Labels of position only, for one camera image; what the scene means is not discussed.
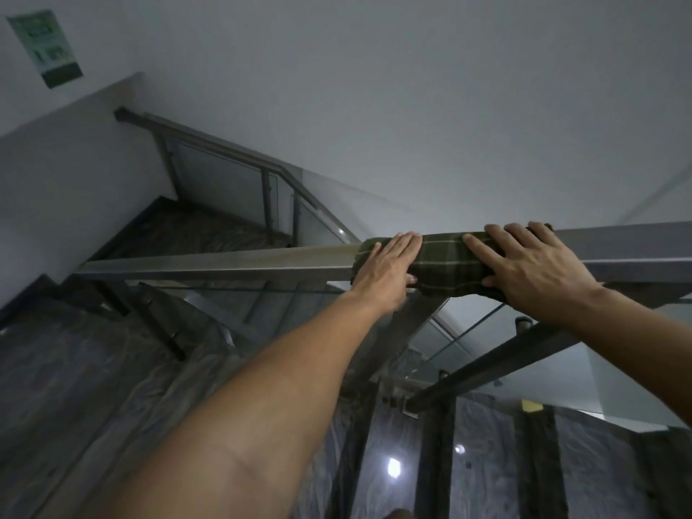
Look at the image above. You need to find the person's left forearm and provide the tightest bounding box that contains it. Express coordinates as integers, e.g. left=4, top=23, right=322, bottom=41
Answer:
left=100, top=290, right=401, bottom=519

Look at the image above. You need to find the green wall poster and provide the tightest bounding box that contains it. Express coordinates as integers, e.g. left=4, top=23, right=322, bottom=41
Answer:
left=6, top=9, right=85, bottom=90

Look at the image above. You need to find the thin sloping steel handrail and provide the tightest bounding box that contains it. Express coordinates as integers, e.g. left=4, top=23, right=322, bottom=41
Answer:
left=113, top=106, right=363, bottom=246

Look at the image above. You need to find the steel baluster post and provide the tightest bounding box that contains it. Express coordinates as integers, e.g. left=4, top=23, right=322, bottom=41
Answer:
left=153, top=129, right=186, bottom=199
left=261, top=168, right=275, bottom=239

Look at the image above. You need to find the person's right forearm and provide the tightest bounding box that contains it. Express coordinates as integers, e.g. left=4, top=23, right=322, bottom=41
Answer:
left=561, top=285, right=692, bottom=429

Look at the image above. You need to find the person's left hand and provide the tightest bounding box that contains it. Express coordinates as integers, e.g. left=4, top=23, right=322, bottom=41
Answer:
left=350, top=231, right=423, bottom=319

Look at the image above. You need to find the glass railing panel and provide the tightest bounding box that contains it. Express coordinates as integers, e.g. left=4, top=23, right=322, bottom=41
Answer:
left=293, top=195, right=348, bottom=247
left=172, top=141, right=271, bottom=229

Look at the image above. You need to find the green plaid cloth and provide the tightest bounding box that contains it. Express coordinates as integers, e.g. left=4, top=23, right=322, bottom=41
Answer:
left=350, top=229, right=555, bottom=307

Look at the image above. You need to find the dark marble staircase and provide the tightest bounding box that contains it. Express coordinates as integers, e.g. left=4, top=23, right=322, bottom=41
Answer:
left=0, top=196, right=295, bottom=519

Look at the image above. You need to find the person's right hand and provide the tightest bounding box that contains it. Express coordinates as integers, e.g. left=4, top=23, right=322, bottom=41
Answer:
left=462, top=221, right=604, bottom=326

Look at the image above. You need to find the wide steel handrail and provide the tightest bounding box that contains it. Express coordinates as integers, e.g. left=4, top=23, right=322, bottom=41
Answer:
left=73, top=221, right=692, bottom=287

